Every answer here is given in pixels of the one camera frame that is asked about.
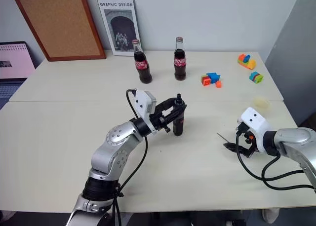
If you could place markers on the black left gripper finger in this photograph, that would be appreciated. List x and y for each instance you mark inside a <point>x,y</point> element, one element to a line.
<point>175,112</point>
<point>168,100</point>

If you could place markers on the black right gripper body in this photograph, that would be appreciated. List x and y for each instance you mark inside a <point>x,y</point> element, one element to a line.
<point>244,134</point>

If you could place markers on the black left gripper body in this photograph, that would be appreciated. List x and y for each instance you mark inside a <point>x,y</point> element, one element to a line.
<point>158,120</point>

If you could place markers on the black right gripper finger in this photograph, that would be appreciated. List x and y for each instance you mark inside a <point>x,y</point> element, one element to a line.
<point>230,147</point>
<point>247,153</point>

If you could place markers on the dark cola bottle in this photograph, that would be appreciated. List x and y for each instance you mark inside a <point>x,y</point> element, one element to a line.
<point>178,126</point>

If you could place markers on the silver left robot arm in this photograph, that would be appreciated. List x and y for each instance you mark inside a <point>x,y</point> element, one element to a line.
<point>116,147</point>

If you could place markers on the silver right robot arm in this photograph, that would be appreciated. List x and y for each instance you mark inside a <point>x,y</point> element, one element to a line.
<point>293,142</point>

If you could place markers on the glass cola bottle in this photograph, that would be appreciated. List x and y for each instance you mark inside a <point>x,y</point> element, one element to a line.
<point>142,63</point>
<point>180,60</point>

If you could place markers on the blue orange green block cluster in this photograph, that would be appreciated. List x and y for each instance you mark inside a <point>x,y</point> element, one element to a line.
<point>209,78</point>

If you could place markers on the small orange block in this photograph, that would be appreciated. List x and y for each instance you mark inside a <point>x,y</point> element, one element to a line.
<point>218,84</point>

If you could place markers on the green blue block stack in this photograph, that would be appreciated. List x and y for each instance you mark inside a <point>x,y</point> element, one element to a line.
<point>256,77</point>

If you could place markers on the white shoe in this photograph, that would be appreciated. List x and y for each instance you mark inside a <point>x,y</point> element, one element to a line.
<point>269,215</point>

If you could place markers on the yellow orange blue block stack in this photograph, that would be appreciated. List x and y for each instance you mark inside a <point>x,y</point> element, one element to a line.
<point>247,62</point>

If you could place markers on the graphic design book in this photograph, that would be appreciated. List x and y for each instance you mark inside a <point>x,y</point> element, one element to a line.
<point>119,26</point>

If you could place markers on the grey partition panel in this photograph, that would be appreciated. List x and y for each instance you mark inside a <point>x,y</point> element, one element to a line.
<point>293,53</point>

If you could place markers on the laptop with pink screen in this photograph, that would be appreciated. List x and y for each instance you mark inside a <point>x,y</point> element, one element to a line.
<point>13,63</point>

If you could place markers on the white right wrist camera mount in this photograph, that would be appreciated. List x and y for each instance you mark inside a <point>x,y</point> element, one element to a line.
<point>256,123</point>

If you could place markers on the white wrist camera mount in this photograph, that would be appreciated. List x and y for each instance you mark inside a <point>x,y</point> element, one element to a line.
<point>256,123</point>
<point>144,105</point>

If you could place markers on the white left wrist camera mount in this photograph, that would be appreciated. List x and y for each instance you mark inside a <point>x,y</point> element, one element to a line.
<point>144,105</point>

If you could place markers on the cork board with wooden frame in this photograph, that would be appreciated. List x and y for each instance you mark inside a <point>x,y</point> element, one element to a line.
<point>59,21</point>

